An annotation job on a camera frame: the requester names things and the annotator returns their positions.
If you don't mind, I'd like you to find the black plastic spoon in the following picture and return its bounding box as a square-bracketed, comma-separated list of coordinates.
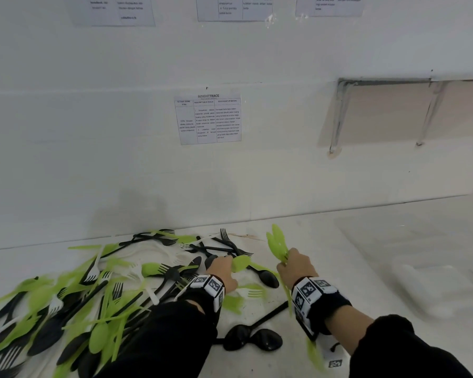
[248, 264, 280, 289]
[215, 301, 291, 351]
[252, 329, 284, 353]

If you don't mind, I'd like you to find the person's left hand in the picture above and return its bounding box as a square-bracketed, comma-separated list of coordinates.
[199, 255, 239, 294]

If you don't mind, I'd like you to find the bunch of green plastic spoons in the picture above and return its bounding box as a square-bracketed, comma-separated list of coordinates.
[266, 224, 327, 372]

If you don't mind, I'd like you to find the wrist marker band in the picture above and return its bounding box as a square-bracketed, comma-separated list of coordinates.
[291, 276, 352, 344]
[178, 274, 226, 314]

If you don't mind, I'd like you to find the right wrist marker band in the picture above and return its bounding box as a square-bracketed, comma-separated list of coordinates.
[291, 276, 352, 344]

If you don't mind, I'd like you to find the printed paper sheet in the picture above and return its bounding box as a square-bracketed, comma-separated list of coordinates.
[66, 0, 157, 28]
[196, 0, 274, 23]
[295, 0, 366, 18]

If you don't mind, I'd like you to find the white marker tag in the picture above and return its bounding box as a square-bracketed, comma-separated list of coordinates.
[315, 338, 347, 369]

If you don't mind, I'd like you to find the green plastic utensil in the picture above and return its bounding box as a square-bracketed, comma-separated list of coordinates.
[222, 294, 246, 314]

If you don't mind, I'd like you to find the printed instruction sheet with table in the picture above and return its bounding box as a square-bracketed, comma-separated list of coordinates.
[174, 90, 243, 146]

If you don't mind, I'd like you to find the left wrist marker band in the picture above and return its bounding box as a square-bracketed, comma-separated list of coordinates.
[178, 274, 226, 314]

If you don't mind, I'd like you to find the green plastic fork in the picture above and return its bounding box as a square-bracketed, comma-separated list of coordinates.
[236, 283, 266, 300]

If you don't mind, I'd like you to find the person's right forearm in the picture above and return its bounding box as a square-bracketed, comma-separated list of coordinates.
[326, 303, 473, 378]

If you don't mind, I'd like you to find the person's left forearm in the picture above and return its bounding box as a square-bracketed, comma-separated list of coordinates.
[110, 298, 220, 378]

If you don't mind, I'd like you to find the person's right hand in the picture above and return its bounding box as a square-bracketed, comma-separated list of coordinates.
[276, 248, 317, 288]

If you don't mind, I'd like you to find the white plastic tray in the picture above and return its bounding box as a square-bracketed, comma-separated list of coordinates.
[389, 263, 473, 316]

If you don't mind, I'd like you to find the pile of mixed plastic cutlery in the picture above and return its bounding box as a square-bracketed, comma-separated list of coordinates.
[0, 228, 257, 378]

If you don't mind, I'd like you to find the single green plastic spoon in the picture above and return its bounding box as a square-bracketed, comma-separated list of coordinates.
[231, 255, 254, 273]

